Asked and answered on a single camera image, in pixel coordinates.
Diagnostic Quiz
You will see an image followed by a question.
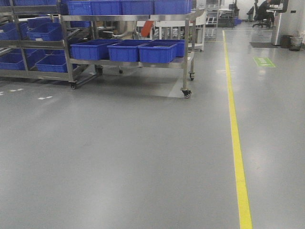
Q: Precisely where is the stainless steel wheeled cart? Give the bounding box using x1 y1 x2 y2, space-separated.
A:
61 9 205 98

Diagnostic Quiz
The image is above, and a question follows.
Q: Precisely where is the blue bin lower cart right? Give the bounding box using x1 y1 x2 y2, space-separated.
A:
139 40 185 63

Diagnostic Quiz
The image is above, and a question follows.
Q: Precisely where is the blue bin cart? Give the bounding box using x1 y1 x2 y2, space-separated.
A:
139 40 185 63
71 39 122 60
107 40 150 62

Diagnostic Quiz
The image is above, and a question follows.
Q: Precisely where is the blue bin lower cart middle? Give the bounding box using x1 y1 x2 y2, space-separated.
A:
107 40 150 62

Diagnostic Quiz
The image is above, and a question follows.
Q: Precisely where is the blue bin lower cart left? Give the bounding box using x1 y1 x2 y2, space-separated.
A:
71 39 122 60

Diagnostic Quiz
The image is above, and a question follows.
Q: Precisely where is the steel flow rack left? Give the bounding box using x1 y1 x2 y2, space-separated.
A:
0 0 103 89

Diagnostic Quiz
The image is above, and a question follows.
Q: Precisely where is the black office chair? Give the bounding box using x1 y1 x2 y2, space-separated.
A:
247 0 275 28

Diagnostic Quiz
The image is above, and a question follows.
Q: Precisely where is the seated person in black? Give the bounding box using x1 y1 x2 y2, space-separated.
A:
256 0 275 23

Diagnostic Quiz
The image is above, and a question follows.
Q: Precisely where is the wire mesh waste basket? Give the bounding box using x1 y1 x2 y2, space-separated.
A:
289 37 303 52

